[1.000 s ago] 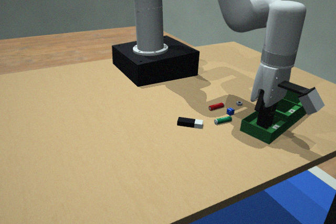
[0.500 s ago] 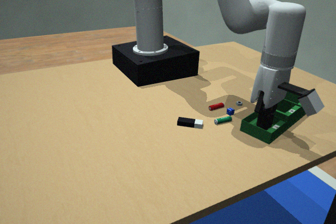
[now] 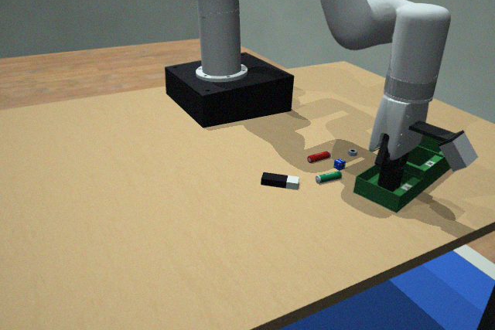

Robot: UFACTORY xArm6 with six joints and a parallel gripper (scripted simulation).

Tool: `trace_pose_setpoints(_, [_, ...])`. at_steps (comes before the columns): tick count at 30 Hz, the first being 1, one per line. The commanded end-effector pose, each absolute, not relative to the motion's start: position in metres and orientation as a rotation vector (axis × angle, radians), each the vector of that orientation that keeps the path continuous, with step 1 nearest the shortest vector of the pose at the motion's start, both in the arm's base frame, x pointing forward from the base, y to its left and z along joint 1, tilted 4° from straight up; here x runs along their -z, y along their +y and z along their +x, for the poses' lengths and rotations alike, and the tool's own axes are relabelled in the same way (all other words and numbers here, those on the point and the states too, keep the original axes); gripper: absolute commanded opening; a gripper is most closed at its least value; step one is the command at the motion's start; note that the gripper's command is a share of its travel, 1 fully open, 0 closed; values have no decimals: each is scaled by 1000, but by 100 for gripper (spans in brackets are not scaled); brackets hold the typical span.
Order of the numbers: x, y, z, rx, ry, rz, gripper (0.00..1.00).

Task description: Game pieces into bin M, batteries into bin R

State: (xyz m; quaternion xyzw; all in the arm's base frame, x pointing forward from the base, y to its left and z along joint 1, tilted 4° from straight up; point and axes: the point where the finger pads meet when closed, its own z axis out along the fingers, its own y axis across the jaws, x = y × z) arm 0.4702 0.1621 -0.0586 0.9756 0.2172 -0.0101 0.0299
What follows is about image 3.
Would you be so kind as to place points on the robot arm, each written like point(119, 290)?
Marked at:
point(418, 40)

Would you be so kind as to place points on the red battery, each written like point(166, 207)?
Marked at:
point(319, 156)

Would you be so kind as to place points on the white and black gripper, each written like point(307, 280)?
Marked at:
point(391, 133)

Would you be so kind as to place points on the blue die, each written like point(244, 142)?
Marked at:
point(339, 164)

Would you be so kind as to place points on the green battery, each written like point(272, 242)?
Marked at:
point(328, 177)

